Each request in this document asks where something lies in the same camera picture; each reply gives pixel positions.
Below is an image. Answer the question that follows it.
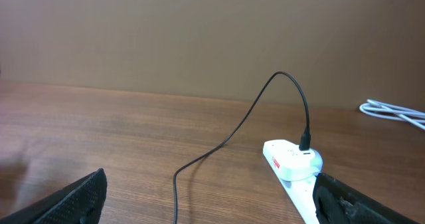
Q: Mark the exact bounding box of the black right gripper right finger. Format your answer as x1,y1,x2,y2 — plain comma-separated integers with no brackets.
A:
313,173,418,224

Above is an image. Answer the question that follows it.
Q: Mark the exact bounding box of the black USB charging cable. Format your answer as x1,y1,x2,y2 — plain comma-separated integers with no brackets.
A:
172,71,312,224

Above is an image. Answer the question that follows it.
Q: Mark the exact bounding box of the white USB charger plug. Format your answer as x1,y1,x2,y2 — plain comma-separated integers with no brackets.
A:
270,140,323,181

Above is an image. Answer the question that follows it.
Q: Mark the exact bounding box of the white power strip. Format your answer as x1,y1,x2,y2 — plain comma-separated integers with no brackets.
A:
263,140,319,224

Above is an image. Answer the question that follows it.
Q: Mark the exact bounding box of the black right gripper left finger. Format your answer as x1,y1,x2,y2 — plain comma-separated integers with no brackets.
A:
1,168,108,224

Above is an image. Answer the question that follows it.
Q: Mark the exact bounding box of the white power strip cord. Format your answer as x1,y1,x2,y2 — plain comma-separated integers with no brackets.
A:
359,98,425,131

